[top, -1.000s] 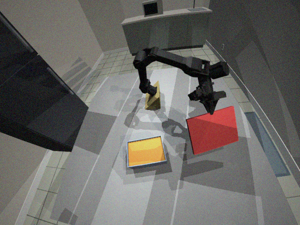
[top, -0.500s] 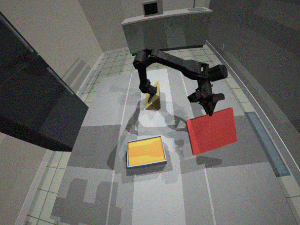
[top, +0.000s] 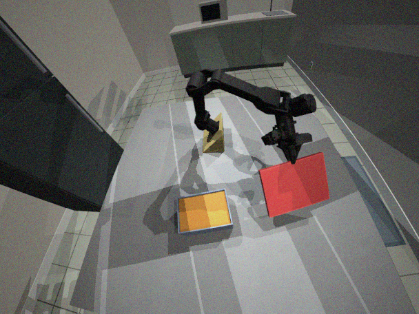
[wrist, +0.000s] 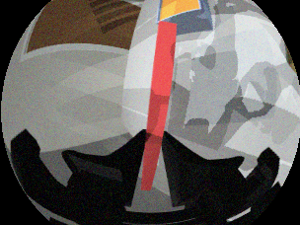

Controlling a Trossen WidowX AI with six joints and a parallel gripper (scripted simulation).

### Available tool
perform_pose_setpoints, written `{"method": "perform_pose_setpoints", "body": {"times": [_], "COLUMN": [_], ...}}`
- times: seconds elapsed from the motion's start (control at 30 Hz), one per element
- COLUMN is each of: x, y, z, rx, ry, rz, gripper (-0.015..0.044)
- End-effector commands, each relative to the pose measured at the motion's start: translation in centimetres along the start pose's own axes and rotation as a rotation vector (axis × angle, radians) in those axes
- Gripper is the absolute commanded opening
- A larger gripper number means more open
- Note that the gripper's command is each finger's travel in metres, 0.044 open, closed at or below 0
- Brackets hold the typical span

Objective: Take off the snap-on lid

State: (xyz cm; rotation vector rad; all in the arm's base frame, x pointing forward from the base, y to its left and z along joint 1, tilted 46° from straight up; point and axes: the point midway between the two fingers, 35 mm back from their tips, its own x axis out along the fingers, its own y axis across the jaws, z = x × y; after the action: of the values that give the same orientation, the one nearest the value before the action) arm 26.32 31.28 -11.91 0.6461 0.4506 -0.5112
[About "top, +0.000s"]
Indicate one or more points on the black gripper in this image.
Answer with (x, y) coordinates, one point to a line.
(292, 144)

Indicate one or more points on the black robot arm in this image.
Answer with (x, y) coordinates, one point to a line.
(265, 99)

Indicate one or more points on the red box lid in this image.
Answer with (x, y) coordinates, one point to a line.
(288, 187)

